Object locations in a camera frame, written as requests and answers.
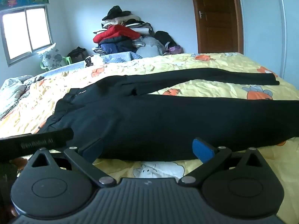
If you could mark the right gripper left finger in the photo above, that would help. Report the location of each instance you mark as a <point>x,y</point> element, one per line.
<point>82,158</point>

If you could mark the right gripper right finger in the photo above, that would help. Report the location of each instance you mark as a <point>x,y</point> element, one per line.
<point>211,157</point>

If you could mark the black pants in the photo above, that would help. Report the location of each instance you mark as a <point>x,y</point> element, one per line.
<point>134,123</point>

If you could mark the yellow carrot print bedspread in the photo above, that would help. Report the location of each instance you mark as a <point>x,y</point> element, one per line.
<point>32,112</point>

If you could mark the grey patterned bedding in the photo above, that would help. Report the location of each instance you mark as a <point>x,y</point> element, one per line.
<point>15,89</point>

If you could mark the floral pillow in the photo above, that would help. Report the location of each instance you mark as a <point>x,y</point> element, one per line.
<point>51,57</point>

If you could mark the green plastic chair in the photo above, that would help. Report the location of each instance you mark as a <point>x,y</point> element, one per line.
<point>66,60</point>

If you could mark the black bag by window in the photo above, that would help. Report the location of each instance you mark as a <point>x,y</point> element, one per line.
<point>79,54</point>

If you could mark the light blue blanket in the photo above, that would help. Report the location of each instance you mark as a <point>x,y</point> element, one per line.
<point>95,60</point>

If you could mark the black backpack by door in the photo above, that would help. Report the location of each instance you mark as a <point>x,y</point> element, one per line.
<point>165,39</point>

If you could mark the navy blue folded clothes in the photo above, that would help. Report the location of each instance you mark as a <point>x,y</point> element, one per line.
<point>117,44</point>

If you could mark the grey white bundle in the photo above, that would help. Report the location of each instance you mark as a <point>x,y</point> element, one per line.
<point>148,47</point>

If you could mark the red puffer jacket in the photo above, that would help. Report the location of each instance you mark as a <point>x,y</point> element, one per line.
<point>116,31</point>

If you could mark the brown wooden door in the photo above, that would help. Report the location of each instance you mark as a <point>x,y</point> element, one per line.
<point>219,26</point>

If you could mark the white and black folded clothes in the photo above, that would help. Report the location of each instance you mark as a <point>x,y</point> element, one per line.
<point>131,21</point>

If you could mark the black hat on pile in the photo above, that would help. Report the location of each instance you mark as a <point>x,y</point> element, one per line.
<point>116,12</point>

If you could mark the white sliding wardrobe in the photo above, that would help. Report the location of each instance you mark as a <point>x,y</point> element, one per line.
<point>270,30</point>

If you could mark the window with grey frame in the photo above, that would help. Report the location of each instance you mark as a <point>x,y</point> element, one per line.
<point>24,32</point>

